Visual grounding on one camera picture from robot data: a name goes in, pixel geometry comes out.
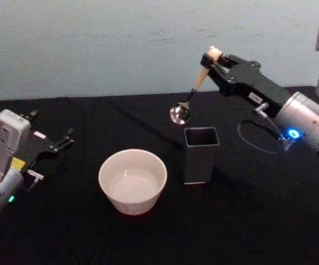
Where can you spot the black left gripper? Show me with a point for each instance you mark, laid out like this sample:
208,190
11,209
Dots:
39,146

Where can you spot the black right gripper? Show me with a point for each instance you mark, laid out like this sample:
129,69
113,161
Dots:
253,87

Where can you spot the black table cloth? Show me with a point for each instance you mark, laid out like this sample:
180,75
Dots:
231,226

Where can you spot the white ceramic bowl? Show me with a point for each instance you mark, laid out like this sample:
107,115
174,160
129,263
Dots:
133,185

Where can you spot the plain pale wall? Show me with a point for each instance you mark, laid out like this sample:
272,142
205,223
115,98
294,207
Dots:
93,47

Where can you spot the dark square utensil holder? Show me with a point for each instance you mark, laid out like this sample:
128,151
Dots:
199,163

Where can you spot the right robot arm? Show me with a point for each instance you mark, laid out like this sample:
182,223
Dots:
305,118

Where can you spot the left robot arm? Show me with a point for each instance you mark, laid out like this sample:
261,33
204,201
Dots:
8,129

